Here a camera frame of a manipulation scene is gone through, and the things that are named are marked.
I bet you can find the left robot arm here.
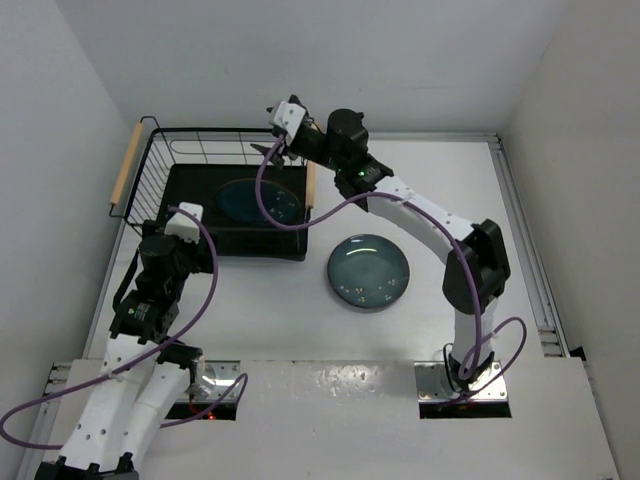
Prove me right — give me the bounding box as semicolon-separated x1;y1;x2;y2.
35;210;211;479

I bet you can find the teal plate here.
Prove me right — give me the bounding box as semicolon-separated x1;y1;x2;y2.
326;234;411;311
215;178;301;225

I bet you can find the wooden rack handle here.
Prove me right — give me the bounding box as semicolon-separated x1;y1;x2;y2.
305;161;316;209
109;121;144;207

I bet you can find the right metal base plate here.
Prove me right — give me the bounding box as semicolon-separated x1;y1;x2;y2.
414;361;508;404

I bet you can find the metal base plate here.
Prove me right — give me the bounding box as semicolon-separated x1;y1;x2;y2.
414;361;508;404
189;359;241;402

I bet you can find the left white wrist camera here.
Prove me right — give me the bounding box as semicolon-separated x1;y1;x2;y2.
164;202;204;244

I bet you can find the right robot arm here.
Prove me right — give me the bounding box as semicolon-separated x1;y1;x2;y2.
263;95;511;394

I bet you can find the right wooden rack handle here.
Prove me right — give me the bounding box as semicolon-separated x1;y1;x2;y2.
305;161;316;209

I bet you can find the black wire dish rack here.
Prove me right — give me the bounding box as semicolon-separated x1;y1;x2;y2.
109;115;315;262

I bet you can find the purple cable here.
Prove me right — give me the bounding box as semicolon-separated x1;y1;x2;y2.
254;132;527;404
0;207;250;449

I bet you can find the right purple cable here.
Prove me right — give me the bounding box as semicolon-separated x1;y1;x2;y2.
254;132;527;404

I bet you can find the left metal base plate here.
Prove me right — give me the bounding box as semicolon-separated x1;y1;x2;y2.
189;359;241;402

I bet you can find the left wooden rack handle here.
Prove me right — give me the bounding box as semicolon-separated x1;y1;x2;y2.
109;121;144;207

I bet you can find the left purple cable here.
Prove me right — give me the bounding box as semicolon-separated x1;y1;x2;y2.
0;207;250;449

